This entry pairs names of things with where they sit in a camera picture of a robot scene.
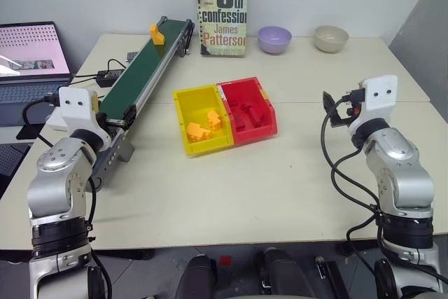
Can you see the red square marker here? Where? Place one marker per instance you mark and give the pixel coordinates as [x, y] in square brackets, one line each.
[226, 261]

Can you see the red plastic bin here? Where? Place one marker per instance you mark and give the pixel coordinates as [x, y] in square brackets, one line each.
[259, 131]

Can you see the beige bowl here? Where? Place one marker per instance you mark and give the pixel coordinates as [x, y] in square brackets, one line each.
[330, 40]

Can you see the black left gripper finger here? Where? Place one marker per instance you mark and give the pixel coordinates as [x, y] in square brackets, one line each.
[115, 122]

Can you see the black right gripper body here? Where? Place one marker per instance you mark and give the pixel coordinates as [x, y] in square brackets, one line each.
[354, 103]

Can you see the yellow plastic bin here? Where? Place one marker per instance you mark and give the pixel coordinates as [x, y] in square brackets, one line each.
[185, 110]

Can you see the orange block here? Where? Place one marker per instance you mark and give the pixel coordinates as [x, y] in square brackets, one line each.
[197, 132]
[214, 119]
[157, 35]

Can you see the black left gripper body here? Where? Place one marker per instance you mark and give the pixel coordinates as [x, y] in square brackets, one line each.
[102, 121]

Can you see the black flat bar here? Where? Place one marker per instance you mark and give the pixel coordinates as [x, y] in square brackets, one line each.
[330, 278]

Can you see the green conveyor belt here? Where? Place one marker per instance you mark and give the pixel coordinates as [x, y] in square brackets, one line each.
[140, 68]

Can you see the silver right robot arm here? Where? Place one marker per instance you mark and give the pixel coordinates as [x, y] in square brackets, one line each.
[399, 173]

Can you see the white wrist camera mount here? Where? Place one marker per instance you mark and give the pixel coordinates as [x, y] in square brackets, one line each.
[75, 110]
[379, 94]

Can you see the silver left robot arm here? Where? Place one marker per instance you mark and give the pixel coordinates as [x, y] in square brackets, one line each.
[57, 187]

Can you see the purple bowl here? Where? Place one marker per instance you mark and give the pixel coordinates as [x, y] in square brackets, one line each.
[274, 40]

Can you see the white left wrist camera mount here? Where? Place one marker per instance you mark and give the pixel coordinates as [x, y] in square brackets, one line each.
[75, 110]

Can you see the small dark keypad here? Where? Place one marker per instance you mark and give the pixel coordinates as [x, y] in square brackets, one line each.
[131, 56]

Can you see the dark keyboard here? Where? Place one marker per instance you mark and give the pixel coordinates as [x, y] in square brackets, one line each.
[12, 162]

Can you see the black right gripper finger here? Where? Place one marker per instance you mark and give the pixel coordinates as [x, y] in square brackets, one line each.
[331, 104]
[339, 122]

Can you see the grey open laptop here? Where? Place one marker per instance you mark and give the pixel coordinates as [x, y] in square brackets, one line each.
[31, 50]

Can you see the black power adapter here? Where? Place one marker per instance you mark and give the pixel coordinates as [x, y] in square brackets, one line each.
[109, 78]

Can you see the red block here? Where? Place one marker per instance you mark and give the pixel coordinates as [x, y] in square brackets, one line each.
[255, 114]

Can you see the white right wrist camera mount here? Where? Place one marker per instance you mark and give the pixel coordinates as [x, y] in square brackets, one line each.
[379, 94]

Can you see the dark rounded shape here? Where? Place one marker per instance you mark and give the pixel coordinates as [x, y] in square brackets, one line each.
[283, 274]
[197, 278]

